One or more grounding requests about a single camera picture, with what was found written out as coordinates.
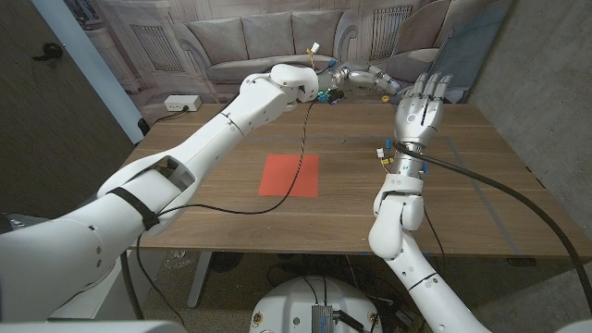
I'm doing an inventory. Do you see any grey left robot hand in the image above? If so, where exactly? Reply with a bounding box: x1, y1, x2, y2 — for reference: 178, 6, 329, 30
330, 61, 401, 96

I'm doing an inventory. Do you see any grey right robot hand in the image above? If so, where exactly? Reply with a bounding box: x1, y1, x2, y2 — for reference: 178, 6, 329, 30
394, 71, 453, 152

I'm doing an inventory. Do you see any silver box on robot base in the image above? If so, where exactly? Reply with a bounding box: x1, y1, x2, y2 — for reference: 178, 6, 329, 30
310, 303, 335, 333

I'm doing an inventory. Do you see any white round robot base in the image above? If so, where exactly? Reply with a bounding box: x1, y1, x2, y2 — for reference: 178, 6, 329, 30
248, 276, 384, 333

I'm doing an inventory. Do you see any red origami paper sheet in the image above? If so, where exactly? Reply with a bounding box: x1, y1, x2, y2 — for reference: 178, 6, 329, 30
257, 154, 320, 199

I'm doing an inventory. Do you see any grey blue leaning board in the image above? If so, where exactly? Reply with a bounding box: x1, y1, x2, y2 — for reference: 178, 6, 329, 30
415, 0, 514, 105

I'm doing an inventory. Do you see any printed sofa room backdrop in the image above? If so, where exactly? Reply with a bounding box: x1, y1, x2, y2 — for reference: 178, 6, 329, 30
62, 0, 514, 124

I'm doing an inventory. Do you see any white power strip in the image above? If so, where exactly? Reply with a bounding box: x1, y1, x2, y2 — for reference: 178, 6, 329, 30
163, 94, 204, 113

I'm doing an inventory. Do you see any black power adapter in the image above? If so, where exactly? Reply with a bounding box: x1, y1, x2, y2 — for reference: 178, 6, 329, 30
392, 307, 417, 327

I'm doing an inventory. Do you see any white table leg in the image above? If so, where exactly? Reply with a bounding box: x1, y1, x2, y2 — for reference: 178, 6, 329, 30
187, 251, 215, 309

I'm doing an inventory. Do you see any white floor board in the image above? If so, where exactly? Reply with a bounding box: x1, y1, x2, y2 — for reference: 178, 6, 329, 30
48, 252, 140, 321

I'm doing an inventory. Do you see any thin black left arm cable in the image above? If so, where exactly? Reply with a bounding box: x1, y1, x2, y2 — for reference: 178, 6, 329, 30
135, 101, 317, 328

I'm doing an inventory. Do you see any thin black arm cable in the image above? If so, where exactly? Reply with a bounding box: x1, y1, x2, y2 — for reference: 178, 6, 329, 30
135, 101, 317, 328
423, 208, 447, 272

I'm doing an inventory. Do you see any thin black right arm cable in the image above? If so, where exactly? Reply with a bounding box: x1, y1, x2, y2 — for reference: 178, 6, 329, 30
423, 208, 447, 272

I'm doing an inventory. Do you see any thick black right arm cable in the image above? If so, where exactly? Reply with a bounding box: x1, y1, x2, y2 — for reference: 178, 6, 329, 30
391, 142, 592, 312

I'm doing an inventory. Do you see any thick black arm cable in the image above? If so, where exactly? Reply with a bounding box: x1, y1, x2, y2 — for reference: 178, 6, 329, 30
118, 60, 330, 321
391, 142, 592, 312

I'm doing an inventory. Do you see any black door handle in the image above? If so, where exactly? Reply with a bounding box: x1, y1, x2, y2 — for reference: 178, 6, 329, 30
31, 42, 65, 62

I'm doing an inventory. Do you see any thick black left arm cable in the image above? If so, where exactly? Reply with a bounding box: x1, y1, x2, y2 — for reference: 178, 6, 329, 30
118, 60, 330, 321

